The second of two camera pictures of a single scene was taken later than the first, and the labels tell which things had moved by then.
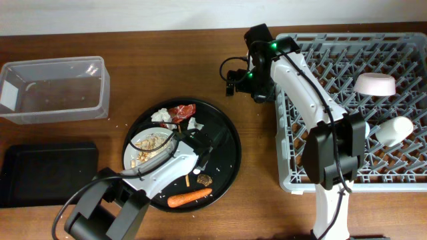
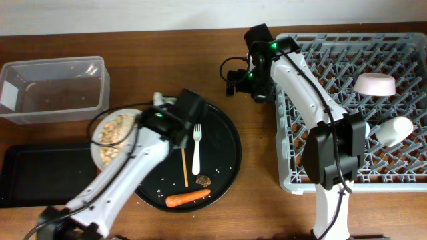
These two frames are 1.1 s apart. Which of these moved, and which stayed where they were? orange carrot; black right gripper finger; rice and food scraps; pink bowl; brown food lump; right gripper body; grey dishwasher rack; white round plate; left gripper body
Moved: left gripper body; rice and food scraps; white round plate
Stayed: right gripper body; grey dishwasher rack; black right gripper finger; brown food lump; orange carrot; pink bowl
